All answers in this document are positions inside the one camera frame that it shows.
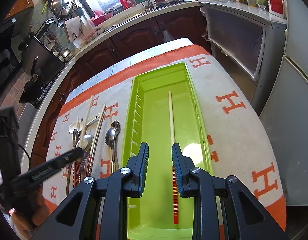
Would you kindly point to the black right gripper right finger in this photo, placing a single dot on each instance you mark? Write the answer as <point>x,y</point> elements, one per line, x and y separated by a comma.
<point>244,217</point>

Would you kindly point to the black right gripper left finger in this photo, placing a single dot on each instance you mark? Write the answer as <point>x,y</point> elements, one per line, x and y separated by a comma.
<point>97,208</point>

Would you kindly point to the metal chopstick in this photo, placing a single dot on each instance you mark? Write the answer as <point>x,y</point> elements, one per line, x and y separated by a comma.
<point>94,143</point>

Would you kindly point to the chopstick with red striped end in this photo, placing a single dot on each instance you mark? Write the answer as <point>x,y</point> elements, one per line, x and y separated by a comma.
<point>172,135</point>

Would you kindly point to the large steel spoon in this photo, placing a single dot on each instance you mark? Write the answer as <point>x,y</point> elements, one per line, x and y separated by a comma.
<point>85,143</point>

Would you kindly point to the steel spoon wooden handle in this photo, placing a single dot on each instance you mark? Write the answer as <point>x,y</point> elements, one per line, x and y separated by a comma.
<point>110,140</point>
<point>116,126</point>

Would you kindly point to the white ceramic soup spoon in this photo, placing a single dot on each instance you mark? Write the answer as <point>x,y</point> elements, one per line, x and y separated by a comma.
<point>79,125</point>

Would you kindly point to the cream chopstick red striped end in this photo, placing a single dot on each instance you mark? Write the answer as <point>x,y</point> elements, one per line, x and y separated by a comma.
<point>77,172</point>

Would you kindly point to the person's left hand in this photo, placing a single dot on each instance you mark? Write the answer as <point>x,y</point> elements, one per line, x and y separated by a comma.
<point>30,212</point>

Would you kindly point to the green plastic utensil tray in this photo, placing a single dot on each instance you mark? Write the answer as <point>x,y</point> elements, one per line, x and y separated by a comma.
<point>151,215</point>

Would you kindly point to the orange and white H towel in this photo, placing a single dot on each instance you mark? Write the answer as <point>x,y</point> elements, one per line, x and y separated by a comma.
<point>237,141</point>

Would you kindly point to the black stove cooktop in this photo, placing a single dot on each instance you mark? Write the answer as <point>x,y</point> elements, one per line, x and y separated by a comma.
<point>42,65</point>

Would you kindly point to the wooden cutting board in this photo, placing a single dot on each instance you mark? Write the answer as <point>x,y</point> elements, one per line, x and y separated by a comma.
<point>73,28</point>

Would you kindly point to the grey glass door cabinet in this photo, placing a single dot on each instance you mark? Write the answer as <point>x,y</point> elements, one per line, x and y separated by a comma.
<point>249,45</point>

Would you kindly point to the dark wood base cabinets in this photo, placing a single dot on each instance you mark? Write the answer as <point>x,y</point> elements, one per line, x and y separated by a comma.
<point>188,22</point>

